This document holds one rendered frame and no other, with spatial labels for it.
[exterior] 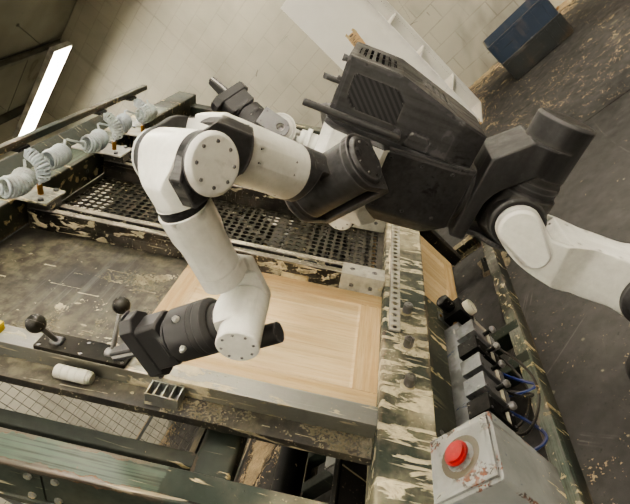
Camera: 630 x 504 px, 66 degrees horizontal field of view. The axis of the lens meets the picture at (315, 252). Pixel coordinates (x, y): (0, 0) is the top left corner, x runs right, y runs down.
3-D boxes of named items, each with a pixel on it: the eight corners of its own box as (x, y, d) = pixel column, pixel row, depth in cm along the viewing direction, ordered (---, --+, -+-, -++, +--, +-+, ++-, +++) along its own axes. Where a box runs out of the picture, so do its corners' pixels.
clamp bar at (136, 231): (379, 305, 140) (398, 232, 128) (-10, 223, 146) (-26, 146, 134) (380, 286, 149) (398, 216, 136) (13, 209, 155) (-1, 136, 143)
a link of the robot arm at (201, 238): (224, 293, 63) (150, 165, 52) (179, 275, 70) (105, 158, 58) (276, 243, 68) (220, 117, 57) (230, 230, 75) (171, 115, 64)
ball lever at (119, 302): (115, 362, 100) (128, 299, 100) (97, 358, 100) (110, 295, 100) (123, 358, 104) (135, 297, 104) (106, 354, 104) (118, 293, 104)
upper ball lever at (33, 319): (64, 353, 103) (36, 331, 91) (47, 349, 103) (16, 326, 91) (72, 336, 105) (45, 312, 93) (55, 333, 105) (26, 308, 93)
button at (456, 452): (475, 465, 69) (466, 457, 68) (453, 476, 70) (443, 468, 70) (472, 441, 72) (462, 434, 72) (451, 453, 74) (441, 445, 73)
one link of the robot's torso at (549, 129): (585, 121, 98) (504, 89, 97) (609, 140, 87) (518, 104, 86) (512, 235, 112) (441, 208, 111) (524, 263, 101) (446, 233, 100)
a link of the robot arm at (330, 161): (330, 175, 70) (380, 194, 80) (316, 122, 72) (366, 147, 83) (273, 208, 76) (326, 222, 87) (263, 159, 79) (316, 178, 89)
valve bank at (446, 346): (572, 472, 96) (493, 403, 90) (511, 498, 102) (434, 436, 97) (518, 318, 139) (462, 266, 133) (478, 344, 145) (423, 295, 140)
